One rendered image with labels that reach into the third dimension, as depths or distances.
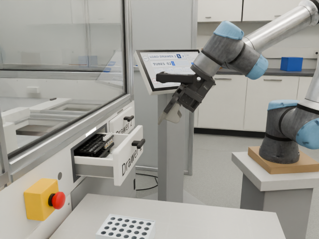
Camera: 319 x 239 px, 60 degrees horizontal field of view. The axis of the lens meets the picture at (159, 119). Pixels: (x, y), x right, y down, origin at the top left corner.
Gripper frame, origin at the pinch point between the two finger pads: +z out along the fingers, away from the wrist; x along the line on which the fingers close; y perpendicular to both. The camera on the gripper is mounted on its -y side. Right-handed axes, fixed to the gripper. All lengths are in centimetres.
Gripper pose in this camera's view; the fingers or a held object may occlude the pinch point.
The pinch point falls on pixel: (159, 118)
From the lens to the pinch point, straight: 89.3
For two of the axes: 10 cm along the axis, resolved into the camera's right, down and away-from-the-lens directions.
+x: 1.8, -2.6, 9.5
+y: 8.2, 5.8, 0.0
